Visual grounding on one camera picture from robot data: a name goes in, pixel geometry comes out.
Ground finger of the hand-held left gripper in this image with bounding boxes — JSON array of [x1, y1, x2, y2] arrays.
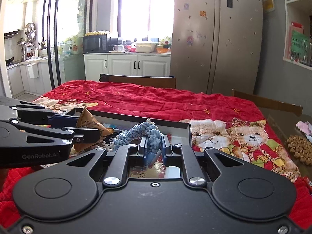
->
[[0, 97, 81, 129], [14, 124, 102, 152]]

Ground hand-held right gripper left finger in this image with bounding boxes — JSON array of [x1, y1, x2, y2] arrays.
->
[[65, 135, 148, 187]]

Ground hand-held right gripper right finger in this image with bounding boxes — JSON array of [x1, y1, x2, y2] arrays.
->
[[161, 135, 246, 187]]

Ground brown paper pyramid packet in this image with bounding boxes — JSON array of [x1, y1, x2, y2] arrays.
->
[[74, 108, 114, 155]]

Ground blue lace-edged scrunchie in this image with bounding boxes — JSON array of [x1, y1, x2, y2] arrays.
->
[[105, 118, 164, 171]]

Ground black shallow cardboard box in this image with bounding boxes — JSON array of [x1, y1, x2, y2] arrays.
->
[[61, 107, 194, 183]]

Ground red printed blanket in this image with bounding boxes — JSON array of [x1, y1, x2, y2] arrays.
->
[[0, 80, 312, 223]]

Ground white hanging bin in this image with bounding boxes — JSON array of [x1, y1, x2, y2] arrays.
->
[[26, 62, 40, 79]]

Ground white kitchen cabinet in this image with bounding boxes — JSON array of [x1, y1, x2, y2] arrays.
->
[[83, 52, 172, 81]]

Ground black microwave oven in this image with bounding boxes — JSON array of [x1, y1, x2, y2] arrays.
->
[[82, 34, 112, 54]]

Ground steel pot lids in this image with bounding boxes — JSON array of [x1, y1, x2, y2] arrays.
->
[[24, 22, 37, 45]]

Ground yellow tray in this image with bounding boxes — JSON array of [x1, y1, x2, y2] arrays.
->
[[85, 30, 110, 37]]

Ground white plastic container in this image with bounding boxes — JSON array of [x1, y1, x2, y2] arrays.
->
[[135, 43, 157, 53]]

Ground beige refrigerator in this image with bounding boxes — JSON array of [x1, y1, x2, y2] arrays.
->
[[169, 0, 264, 95]]

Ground pink paper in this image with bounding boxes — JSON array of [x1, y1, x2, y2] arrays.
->
[[295, 120, 312, 136]]

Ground green printed sign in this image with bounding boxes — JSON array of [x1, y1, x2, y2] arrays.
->
[[290, 30, 310, 63]]

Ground glass jar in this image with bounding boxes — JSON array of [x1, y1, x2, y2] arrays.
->
[[301, 38, 312, 65]]

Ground yellow framed notice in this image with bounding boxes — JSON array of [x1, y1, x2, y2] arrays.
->
[[262, 0, 275, 13]]

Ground red envelope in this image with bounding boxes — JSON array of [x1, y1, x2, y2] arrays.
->
[[290, 22, 304, 34]]

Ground black sliding door frame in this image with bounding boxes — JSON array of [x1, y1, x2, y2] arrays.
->
[[43, 0, 98, 90]]

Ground white wall shelf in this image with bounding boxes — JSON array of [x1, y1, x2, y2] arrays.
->
[[281, 0, 312, 71]]

